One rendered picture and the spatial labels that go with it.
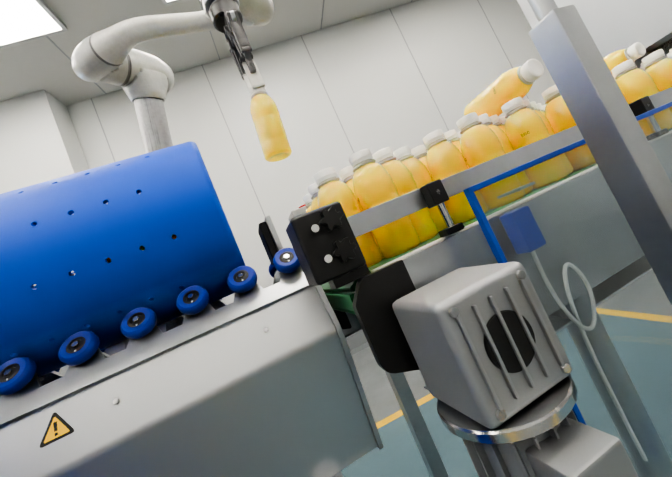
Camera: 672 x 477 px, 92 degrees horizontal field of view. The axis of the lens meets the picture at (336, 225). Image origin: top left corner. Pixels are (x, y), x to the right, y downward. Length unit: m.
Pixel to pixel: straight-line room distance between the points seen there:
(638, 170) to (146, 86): 1.38
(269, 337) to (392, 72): 3.91
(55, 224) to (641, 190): 0.71
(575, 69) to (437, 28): 4.30
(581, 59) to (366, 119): 3.43
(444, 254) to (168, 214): 0.39
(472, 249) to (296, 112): 3.41
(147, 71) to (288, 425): 1.26
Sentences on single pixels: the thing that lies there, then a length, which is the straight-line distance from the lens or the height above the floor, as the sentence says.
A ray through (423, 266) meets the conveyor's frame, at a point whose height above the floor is 0.88.
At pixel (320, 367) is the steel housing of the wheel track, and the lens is 0.52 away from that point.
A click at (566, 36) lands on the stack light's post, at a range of 0.51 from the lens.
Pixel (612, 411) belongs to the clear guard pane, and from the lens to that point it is 0.59.
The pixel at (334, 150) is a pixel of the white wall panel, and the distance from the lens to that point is 3.64.
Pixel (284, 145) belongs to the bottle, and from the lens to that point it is 0.78.
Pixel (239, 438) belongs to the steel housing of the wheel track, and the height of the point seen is 0.76.
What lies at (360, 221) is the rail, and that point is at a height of 0.97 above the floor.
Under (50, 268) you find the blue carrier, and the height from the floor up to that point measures 1.07.
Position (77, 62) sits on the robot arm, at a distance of 1.44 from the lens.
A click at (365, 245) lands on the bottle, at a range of 0.53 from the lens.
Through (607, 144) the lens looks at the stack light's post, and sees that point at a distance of 0.50.
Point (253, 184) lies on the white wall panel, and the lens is 3.52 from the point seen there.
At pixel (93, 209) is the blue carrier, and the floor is 1.12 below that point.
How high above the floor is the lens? 0.94
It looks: 5 degrees up
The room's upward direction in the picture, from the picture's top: 24 degrees counter-clockwise
